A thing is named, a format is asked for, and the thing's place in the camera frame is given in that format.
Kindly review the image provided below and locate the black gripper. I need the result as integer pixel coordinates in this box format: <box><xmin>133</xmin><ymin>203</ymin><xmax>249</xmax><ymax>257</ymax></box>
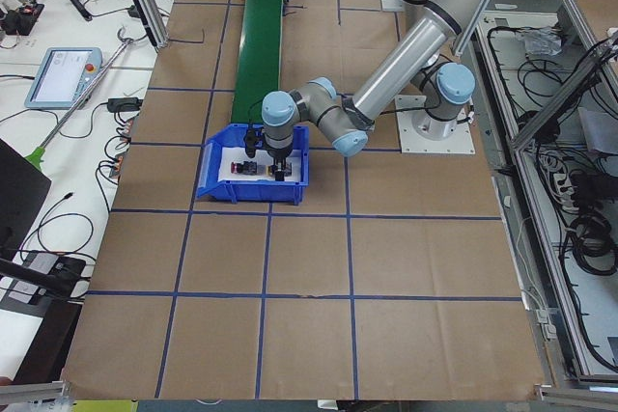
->
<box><xmin>263</xmin><ymin>126</ymin><xmax>294</xmax><ymax>181</ymax></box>

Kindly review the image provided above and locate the red push button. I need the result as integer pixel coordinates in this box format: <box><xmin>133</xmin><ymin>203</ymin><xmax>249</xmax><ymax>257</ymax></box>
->
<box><xmin>231</xmin><ymin>161</ymin><xmax>259</xmax><ymax>176</ymax></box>

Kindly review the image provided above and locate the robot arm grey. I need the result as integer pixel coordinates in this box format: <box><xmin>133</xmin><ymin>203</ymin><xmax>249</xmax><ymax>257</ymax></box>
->
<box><xmin>262</xmin><ymin>0</ymin><xmax>481</xmax><ymax>180</ymax></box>

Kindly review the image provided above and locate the white foam pad source bin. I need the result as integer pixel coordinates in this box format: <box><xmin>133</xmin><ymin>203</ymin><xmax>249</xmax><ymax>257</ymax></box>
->
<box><xmin>218</xmin><ymin>147</ymin><xmax>302</xmax><ymax>181</ymax></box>

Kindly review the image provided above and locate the blue bin source side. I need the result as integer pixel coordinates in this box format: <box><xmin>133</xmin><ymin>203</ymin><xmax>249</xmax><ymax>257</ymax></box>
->
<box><xmin>196</xmin><ymin>124</ymin><xmax>309</xmax><ymax>205</ymax></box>

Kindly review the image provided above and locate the green conveyor belt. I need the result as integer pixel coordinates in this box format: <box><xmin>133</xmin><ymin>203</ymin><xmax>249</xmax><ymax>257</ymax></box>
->
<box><xmin>231</xmin><ymin>0</ymin><xmax>284</xmax><ymax>124</ymax></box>

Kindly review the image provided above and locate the black power adapter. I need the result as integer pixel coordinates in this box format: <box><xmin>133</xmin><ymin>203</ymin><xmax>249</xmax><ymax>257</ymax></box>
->
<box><xmin>106</xmin><ymin>96</ymin><xmax>143</xmax><ymax>113</ymax></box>

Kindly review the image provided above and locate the teach pendant tablet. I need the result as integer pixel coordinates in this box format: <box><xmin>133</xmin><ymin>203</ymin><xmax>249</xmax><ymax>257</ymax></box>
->
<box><xmin>24</xmin><ymin>47</ymin><xmax>102</xmax><ymax>110</ymax></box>

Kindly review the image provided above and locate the reacher grabber tool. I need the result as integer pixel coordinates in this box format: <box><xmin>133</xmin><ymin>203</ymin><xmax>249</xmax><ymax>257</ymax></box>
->
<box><xmin>25</xmin><ymin>26</ymin><xmax>145</xmax><ymax>172</ymax></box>

